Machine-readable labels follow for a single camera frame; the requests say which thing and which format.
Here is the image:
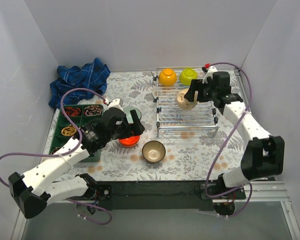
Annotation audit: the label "orange bowl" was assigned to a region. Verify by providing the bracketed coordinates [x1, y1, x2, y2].
[119, 135, 140, 145]
[120, 142, 138, 148]

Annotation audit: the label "cream bird pattern bowl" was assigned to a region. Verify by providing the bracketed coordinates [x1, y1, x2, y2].
[176, 88, 198, 111]

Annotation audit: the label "light teal bowl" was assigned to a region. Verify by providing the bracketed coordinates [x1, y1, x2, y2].
[123, 106, 142, 124]

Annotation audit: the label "lime green bowl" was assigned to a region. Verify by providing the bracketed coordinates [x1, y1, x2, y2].
[179, 68, 198, 86]

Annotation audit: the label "black gold rimmed bowl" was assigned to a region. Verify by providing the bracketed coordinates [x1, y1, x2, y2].
[141, 140, 166, 164]

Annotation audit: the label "yellow bowl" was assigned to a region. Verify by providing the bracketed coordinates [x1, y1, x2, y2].
[159, 68, 177, 86]

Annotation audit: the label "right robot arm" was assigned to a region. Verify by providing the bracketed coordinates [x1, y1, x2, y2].
[184, 71, 285, 199]

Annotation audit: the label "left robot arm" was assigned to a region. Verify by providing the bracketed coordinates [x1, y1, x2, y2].
[8, 107, 145, 219]

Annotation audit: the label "metal dish rack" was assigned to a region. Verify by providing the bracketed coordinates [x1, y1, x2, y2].
[152, 67, 219, 137]

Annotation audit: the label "green compartment organizer tray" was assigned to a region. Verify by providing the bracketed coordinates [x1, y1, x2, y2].
[49, 104, 104, 155]

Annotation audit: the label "blue plaid cloth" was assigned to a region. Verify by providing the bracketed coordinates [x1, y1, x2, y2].
[48, 58, 111, 109]

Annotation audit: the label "black base bar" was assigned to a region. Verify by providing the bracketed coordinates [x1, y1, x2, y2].
[89, 180, 231, 212]

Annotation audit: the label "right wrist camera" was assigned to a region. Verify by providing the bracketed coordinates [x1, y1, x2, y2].
[202, 63, 218, 83]

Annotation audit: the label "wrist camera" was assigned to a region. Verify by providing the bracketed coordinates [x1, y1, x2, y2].
[103, 98, 123, 111]
[202, 63, 218, 83]

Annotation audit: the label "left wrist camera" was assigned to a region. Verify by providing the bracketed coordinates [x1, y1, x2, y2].
[103, 98, 123, 111]

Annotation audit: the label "patterned hair ties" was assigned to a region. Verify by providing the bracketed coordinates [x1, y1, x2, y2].
[83, 105, 103, 117]

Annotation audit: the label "orange hair ties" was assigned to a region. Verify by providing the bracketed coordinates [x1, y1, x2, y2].
[61, 106, 82, 117]

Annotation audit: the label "tan hair ties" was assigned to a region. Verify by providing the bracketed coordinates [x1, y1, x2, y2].
[61, 125, 78, 137]

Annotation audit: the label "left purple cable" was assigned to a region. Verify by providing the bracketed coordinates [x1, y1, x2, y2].
[0, 87, 113, 225]

